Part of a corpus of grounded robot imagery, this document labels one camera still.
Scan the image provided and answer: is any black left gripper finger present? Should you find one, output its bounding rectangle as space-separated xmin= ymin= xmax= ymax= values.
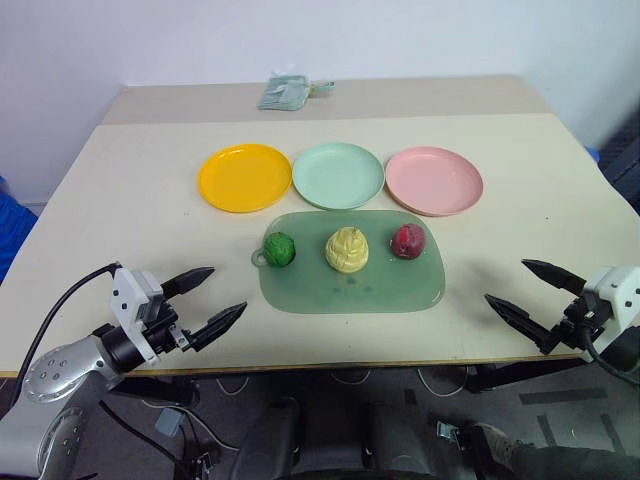
xmin=159 ymin=266 xmax=217 ymax=302
xmin=188 ymin=300 xmax=249 ymax=352

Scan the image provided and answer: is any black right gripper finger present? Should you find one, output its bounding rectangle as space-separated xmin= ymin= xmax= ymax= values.
xmin=483 ymin=293 xmax=557 ymax=357
xmin=520 ymin=258 xmax=588 ymax=298

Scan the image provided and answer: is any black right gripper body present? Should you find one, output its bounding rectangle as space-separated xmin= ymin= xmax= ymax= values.
xmin=549 ymin=294 xmax=611 ymax=351

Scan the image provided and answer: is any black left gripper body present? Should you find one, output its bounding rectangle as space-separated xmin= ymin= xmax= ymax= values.
xmin=141 ymin=294 xmax=196 ymax=354

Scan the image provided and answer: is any green toy vegetable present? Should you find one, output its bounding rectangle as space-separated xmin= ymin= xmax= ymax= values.
xmin=262 ymin=231 xmax=298 ymax=268

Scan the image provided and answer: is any yellow plastic plate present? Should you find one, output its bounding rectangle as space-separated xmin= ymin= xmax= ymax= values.
xmin=198 ymin=143 xmax=294 ymax=216

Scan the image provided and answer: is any red toy fruit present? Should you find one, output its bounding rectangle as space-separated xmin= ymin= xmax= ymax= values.
xmin=387 ymin=222 xmax=427 ymax=261

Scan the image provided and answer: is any yellow toy fruit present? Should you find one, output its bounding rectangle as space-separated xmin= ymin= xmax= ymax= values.
xmin=324 ymin=225 xmax=371 ymax=275

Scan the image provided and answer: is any pink plastic plate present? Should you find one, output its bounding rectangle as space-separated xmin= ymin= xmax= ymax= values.
xmin=384 ymin=146 xmax=485 ymax=218

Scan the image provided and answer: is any mint green plastic plate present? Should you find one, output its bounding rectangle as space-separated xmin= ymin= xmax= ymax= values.
xmin=291 ymin=142 xmax=386 ymax=212

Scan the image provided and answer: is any small grey box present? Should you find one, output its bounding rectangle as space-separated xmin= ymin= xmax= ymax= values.
xmin=153 ymin=406 xmax=184 ymax=437

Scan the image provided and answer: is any dark rounded shape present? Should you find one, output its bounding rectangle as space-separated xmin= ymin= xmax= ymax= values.
xmin=233 ymin=396 xmax=303 ymax=480

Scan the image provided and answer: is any brown shoe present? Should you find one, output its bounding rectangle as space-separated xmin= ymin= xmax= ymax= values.
xmin=471 ymin=421 xmax=522 ymax=472

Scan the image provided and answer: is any translucent green cutting board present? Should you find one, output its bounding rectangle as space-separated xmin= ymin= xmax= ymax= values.
xmin=250 ymin=209 xmax=447 ymax=316

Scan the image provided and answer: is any dark office chair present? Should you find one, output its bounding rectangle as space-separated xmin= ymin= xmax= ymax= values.
xmin=596 ymin=115 xmax=640 ymax=222

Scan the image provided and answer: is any blue plastic bag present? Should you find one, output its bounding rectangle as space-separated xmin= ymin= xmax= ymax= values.
xmin=0 ymin=173 xmax=40 ymax=287

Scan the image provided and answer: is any pale green plastic packet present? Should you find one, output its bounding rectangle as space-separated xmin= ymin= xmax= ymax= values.
xmin=256 ymin=74 xmax=312 ymax=112

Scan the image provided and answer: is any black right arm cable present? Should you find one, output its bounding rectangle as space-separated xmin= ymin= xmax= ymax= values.
xmin=579 ymin=319 xmax=640 ymax=387

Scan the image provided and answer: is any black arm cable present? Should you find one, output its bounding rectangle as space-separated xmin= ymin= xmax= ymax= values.
xmin=8 ymin=262 xmax=122 ymax=404
xmin=579 ymin=319 xmax=640 ymax=387

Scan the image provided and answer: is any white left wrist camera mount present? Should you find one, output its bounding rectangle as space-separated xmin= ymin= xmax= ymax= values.
xmin=110 ymin=267 xmax=165 ymax=367

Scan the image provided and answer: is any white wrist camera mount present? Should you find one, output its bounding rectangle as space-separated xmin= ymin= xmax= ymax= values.
xmin=110 ymin=267 xmax=165 ymax=367
xmin=581 ymin=265 xmax=640 ymax=347

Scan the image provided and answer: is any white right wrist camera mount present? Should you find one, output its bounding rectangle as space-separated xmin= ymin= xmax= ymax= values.
xmin=581 ymin=265 xmax=640 ymax=347

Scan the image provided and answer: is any black table frame leg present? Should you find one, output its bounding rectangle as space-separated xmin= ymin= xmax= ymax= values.
xmin=465 ymin=356 xmax=590 ymax=395
xmin=98 ymin=374 xmax=202 ymax=407

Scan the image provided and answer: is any white floor cable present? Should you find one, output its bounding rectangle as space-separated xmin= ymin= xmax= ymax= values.
xmin=213 ymin=374 xmax=252 ymax=397
xmin=417 ymin=366 xmax=470 ymax=397

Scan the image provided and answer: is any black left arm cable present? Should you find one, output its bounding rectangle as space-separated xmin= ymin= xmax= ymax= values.
xmin=8 ymin=262 xmax=122 ymax=404

